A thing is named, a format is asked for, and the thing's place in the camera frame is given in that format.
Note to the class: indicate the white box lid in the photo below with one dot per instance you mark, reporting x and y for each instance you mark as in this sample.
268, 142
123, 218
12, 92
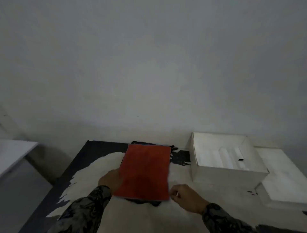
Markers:
283, 184

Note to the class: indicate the person's left forearm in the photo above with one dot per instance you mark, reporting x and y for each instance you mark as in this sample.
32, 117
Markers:
81, 211

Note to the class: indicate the person's left hand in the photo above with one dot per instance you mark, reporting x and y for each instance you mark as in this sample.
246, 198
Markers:
110, 180

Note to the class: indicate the yellow cloth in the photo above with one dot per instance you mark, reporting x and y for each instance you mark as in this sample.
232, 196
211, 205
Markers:
144, 202

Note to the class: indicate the person's right hand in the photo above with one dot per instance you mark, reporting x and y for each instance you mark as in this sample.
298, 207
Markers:
187, 196

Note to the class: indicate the white side table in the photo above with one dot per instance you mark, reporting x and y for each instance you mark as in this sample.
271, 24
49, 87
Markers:
14, 151

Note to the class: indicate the person's right forearm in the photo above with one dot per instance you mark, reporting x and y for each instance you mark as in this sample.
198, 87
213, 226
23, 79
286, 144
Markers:
223, 223

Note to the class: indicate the red cloth with blue trim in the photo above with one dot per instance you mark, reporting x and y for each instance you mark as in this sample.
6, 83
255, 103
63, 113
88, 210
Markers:
144, 172

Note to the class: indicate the white box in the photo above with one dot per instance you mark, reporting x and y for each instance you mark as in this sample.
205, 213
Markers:
227, 177

